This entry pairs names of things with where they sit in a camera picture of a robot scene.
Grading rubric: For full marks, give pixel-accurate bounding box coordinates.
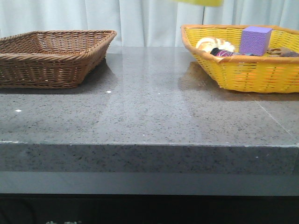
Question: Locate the yellow woven plastic basket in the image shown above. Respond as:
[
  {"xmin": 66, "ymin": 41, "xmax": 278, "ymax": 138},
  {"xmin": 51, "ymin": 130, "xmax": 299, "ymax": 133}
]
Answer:
[{"xmin": 181, "ymin": 24, "xmax": 299, "ymax": 93}]

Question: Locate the black pink snack packet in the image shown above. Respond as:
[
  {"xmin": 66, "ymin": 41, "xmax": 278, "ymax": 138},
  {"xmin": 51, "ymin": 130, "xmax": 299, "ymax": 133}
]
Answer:
[{"xmin": 210, "ymin": 48, "xmax": 254, "ymax": 57}]

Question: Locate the purple foam cube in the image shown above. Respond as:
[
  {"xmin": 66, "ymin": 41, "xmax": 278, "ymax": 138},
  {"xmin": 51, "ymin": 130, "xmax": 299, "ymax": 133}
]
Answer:
[{"xmin": 239, "ymin": 26, "xmax": 272, "ymax": 56}]

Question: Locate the cream bread roll toy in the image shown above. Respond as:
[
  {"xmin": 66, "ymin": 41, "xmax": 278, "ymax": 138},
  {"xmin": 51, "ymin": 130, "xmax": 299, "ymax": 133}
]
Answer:
[{"xmin": 196, "ymin": 37, "xmax": 235, "ymax": 52}]

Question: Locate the brown wicker basket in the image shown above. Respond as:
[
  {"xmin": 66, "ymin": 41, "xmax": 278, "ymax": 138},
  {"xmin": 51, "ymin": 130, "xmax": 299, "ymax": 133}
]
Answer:
[{"xmin": 0, "ymin": 30, "xmax": 117, "ymax": 89}]

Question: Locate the yellow tape roll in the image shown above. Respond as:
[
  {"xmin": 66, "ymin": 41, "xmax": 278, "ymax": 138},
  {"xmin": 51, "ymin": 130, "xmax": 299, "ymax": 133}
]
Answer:
[{"xmin": 175, "ymin": 0, "xmax": 223, "ymax": 7}]

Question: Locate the brown object in basket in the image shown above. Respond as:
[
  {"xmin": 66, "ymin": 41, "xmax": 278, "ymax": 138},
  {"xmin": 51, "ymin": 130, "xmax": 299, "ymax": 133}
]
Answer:
[{"xmin": 267, "ymin": 47, "xmax": 299, "ymax": 57}]

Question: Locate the white curtain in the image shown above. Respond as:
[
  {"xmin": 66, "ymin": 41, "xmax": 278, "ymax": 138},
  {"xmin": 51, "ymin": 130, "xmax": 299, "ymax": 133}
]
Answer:
[{"xmin": 0, "ymin": 0, "xmax": 299, "ymax": 47}]

